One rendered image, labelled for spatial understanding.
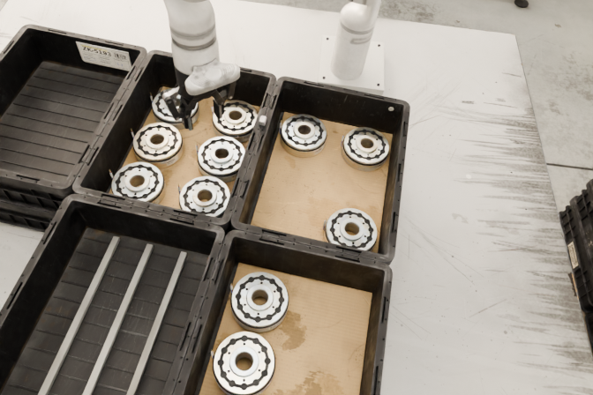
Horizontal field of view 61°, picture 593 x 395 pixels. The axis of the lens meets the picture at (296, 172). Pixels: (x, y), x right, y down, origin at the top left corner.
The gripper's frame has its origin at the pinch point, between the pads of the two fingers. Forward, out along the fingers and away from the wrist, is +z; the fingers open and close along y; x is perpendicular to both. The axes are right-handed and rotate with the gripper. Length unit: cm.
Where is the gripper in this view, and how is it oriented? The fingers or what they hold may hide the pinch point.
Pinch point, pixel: (203, 115)
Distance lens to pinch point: 96.7
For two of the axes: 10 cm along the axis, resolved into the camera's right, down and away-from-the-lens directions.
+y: -8.4, 4.0, -3.6
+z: -0.8, 5.7, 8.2
